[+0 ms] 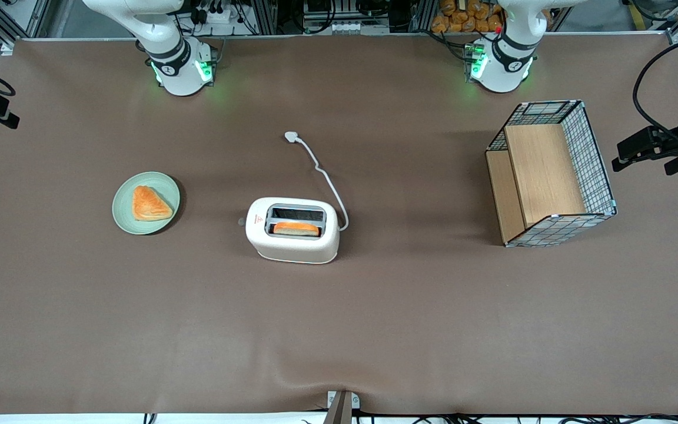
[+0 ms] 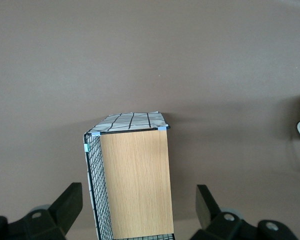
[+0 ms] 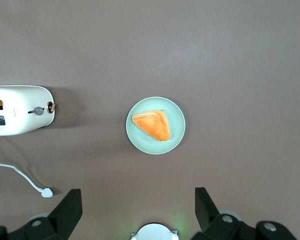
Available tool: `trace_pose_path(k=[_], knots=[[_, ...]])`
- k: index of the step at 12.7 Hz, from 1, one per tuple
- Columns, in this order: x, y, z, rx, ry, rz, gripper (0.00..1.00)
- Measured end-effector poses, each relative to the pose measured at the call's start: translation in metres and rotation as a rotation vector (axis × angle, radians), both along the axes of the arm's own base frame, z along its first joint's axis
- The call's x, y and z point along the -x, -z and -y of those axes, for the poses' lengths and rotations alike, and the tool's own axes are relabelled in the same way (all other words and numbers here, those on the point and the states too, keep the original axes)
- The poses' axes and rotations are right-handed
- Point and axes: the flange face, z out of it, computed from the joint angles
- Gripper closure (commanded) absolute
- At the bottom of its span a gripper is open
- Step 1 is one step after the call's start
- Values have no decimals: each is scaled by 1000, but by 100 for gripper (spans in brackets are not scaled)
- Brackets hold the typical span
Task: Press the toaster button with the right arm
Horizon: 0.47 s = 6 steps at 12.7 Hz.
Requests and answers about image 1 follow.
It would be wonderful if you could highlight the toast slice in toaster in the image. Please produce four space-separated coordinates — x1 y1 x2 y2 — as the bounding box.
272 221 321 238

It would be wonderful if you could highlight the white two-slot toaster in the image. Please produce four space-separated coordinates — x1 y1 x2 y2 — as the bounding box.
245 197 340 264

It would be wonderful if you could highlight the brown table cover mat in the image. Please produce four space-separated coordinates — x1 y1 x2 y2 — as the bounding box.
0 34 678 416

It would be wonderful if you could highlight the pale green round plate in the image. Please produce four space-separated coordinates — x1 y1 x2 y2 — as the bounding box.
112 171 181 236

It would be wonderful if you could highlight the triangular orange bread piece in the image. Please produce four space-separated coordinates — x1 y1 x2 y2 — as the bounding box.
132 185 174 222

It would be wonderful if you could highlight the light wooden shelf board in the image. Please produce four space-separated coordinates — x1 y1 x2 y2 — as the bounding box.
486 123 587 244

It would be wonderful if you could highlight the white power strip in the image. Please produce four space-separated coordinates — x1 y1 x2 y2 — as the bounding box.
193 4 248 25

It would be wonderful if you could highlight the bag of bread rolls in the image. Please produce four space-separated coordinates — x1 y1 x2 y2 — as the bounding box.
431 0 505 34

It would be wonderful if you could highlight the white power cord with plug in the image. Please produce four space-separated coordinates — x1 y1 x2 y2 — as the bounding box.
284 131 350 232

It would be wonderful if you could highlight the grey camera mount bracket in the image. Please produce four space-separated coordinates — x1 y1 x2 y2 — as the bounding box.
323 390 361 424

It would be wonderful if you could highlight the black wire mesh basket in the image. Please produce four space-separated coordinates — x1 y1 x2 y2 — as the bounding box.
486 100 618 249

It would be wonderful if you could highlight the black looping camera cable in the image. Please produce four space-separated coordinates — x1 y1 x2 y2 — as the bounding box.
633 32 678 149

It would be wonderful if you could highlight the black side camera with clamp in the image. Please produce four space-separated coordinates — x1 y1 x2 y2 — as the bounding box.
611 95 678 184

